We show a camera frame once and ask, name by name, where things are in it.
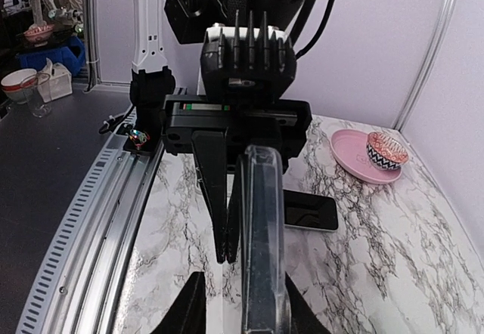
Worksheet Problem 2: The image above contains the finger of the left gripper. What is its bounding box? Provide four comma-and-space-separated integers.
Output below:
226, 156, 246, 264
191, 131, 228, 264

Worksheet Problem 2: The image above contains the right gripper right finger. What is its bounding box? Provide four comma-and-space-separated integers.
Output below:
285, 274, 330, 334

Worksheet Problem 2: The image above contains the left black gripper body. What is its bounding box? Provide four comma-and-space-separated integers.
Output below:
162, 95, 312, 170

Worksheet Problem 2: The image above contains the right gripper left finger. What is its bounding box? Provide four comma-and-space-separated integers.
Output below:
153, 271, 206, 334

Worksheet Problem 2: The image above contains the clear magsafe phone case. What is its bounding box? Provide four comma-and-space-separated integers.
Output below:
240, 145, 291, 333

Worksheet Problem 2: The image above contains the phone with white edge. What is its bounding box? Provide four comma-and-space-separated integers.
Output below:
284, 190, 339, 232

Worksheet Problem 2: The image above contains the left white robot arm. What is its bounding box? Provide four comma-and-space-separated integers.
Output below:
125, 0, 316, 263

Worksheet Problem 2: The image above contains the pink plate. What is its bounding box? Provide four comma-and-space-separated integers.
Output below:
330, 129, 402, 184

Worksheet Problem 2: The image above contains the patterned red bowl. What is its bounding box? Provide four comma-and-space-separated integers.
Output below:
366, 131, 409, 171

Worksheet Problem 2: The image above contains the blue plastic bin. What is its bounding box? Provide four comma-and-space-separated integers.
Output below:
17, 36, 85, 76

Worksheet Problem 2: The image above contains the white tissue box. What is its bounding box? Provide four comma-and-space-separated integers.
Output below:
38, 58, 73, 103

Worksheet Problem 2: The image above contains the clear drinking glass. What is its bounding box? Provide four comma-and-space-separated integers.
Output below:
20, 75, 51, 118

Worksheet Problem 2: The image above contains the white bowl on desk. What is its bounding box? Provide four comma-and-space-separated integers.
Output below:
1, 68, 37, 104

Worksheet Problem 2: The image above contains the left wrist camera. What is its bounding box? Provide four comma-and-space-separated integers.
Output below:
200, 11, 297, 105

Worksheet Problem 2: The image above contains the front aluminium rail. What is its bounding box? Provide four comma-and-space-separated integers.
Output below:
16, 133, 164, 333

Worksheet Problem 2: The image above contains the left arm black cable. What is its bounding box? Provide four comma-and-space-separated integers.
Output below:
290, 0, 343, 61

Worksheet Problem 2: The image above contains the left aluminium frame post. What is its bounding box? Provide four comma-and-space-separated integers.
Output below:
392, 0, 457, 131

